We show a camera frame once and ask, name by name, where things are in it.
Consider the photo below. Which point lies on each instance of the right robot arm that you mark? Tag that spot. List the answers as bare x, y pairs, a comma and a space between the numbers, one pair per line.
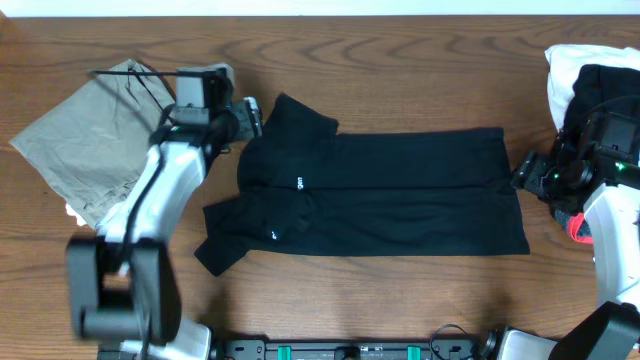
612, 331

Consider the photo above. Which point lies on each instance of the white garment on right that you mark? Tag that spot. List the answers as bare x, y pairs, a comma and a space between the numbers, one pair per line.
565, 62

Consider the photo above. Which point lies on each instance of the black grey red garment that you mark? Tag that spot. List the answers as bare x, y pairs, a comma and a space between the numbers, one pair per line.
599, 89

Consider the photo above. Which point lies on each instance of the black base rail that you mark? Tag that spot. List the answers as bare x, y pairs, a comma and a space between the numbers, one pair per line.
454, 349

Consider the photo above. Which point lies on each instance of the white garment under olive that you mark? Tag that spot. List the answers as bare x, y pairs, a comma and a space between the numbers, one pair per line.
80, 221

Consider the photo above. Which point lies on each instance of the folded olive green garment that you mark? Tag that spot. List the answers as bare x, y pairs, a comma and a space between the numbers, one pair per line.
91, 149

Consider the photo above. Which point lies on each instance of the black Sydrogen polo shirt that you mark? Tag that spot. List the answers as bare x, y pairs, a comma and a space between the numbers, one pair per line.
305, 188

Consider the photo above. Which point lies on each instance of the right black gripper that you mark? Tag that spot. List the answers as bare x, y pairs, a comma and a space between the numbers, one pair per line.
530, 175

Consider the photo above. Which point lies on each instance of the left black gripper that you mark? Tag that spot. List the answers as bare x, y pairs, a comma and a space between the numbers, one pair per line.
242, 120

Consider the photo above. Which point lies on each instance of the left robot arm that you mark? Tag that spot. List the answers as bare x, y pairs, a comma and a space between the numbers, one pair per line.
123, 292

